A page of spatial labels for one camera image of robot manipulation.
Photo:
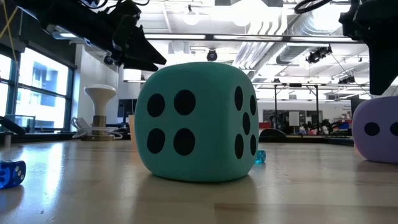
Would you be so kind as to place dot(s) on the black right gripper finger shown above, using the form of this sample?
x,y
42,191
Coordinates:
x,y
382,65

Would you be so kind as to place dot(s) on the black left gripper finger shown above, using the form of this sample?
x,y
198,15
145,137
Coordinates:
x,y
140,66
141,49

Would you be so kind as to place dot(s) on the large teal foam die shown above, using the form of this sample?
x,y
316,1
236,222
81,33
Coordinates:
x,y
169,77

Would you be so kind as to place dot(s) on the large purple foam die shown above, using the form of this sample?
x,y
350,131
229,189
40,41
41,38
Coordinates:
x,y
379,146

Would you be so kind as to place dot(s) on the small clear teal die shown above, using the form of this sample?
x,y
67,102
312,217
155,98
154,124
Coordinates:
x,y
261,157

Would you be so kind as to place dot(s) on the small clear blue die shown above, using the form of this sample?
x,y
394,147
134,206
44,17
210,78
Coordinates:
x,y
11,174

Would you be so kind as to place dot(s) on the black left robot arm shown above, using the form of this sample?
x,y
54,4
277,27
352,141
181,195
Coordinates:
x,y
62,18

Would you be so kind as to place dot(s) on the black round ceiling fixture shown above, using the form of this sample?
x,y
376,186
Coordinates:
x,y
109,59

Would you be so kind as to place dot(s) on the black computer monitor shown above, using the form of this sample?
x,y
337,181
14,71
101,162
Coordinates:
x,y
126,107

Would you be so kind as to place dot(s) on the clear cup with white lid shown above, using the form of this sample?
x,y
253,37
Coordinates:
x,y
100,96

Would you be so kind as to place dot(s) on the black overhead light bar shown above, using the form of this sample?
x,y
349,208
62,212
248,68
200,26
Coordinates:
x,y
211,37

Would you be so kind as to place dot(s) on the large glass window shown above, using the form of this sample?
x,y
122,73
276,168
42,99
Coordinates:
x,y
40,77

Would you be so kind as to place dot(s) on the white board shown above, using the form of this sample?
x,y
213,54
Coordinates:
x,y
294,118

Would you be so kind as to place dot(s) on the red box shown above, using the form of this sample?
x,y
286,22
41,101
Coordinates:
x,y
262,125

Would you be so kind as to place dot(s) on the black ceiling camera cluster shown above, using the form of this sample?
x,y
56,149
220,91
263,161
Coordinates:
x,y
317,54

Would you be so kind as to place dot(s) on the black overhead camera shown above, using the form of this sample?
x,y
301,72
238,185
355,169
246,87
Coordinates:
x,y
211,55

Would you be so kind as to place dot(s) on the silver ceiling duct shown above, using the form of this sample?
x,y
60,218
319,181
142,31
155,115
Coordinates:
x,y
295,49

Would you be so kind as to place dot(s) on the black background rig frame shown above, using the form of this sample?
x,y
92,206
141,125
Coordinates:
x,y
295,85

